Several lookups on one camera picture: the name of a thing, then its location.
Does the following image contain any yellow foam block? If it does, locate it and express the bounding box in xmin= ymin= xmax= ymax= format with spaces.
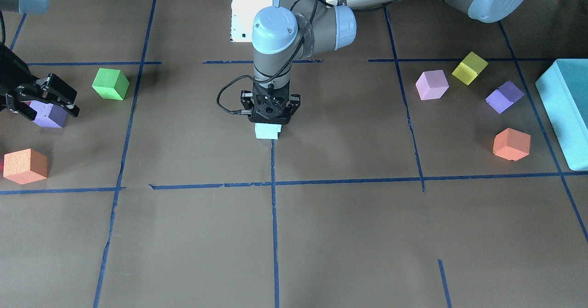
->
xmin=452 ymin=51 xmax=488 ymax=85

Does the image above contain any orange foam block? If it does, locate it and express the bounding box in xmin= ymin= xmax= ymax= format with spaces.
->
xmin=492 ymin=128 xmax=531 ymax=161
xmin=3 ymin=149 xmax=48 ymax=185

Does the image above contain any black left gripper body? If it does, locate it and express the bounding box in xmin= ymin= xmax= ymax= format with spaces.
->
xmin=241 ymin=86 xmax=301 ymax=125

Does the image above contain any light blue foam block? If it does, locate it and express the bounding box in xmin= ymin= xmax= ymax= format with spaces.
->
xmin=254 ymin=123 xmax=282 ymax=140

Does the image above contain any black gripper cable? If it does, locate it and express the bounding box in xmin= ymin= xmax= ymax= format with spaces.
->
xmin=216 ymin=75 xmax=254 ymax=116

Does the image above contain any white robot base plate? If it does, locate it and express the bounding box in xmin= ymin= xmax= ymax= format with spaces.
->
xmin=230 ymin=0 xmax=273 ymax=43

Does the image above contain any teal foam box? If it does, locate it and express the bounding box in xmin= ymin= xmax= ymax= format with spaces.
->
xmin=535 ymin=58 xmax=588 ymax=171

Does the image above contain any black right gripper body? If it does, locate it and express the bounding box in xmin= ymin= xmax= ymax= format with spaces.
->
xmin=0 ymin=44 xmax=40 ymax=115

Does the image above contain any purple foam block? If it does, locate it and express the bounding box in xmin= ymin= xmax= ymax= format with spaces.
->
xmin=29 ymin=101 xmax=68 ymax=128
xmin=485 ymin=81 xmax=525 ymax=114

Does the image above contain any pink foam block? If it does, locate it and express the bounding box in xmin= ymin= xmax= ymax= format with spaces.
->
xmin=415 ymin=70 xmax=450 ymax=101

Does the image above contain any green foam block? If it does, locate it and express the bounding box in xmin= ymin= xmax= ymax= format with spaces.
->
xmin=91 ymin=68 xmax=130 ymax=101

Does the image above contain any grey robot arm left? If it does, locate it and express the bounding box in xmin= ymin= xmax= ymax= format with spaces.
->
xmin=233 ymin=0 xmax=523 ymax=125

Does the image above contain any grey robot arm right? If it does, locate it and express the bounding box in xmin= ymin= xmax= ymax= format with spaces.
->
xmin=0 ymin=0 xmax=80 ymax=121

